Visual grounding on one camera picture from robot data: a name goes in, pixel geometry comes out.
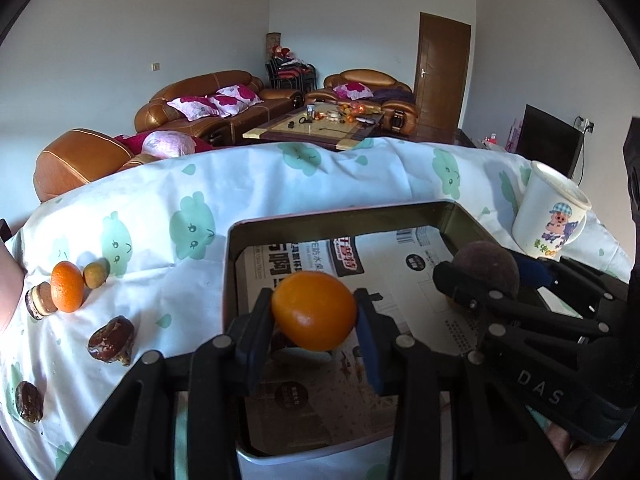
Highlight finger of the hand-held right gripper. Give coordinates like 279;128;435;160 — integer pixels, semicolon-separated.
432;259;615;343
514;254;631;322

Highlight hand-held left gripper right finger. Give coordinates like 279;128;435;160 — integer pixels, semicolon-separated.
352;287;571;480

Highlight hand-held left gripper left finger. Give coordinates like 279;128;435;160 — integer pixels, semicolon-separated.
55;287;276;480

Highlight dark brown round fruit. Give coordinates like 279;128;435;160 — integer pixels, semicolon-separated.
452;241;521;301

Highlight small smooth orange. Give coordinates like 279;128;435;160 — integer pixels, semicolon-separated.
271;271;357;352

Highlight pink metal tin tray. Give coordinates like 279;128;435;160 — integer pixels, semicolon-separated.
225;201;508;461

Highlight brown glazed cream cake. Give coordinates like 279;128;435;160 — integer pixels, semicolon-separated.
87;316;136;367

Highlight small green kiwi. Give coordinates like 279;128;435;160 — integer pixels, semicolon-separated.
82;258;111;290

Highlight large dimpled orange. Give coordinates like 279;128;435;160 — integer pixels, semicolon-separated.
51;261;85;313

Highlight layered cream cake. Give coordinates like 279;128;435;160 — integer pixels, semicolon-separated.
25;281;58;321

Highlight dark round cookie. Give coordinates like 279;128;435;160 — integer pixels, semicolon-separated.
14;381;45;423

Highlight person's right hand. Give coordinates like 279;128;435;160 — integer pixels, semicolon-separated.
545;422;618;480

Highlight white cartoon cup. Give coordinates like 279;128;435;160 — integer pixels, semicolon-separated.
511;160;592;261

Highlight printed paper lining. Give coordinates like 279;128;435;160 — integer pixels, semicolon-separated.
235;227;488;453

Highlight black television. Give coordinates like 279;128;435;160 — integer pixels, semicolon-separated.
515;104;583;178

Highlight dark wooden television cabinet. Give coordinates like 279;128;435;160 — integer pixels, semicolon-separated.
450;127;506;151

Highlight wooden coffee table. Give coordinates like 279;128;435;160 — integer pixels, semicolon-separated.
242;102;386;153

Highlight pale pink pillow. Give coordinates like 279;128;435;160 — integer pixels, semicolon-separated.
141;131;197;158

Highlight brown wooden door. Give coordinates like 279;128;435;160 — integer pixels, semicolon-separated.
412;11;472;133

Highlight purple blanket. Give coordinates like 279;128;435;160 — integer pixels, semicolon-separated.
372;88;416;106

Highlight pink floral pillow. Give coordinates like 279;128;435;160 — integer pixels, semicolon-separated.
166;95;226;121
207;85;264;116
333;81;374;101

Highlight pile of tangerines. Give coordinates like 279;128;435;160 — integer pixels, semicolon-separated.
337;101;373;123

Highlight brown leather armchair near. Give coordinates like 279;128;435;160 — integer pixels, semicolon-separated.
34;129;216;203

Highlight brown leather armchair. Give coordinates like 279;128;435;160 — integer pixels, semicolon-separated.
305;69;418;136
34;129;216;203

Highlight long brown leather sofa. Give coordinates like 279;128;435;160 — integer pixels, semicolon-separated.
134;71;303;143

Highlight stacked dark chairs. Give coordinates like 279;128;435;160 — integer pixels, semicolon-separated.
265;55;318;98

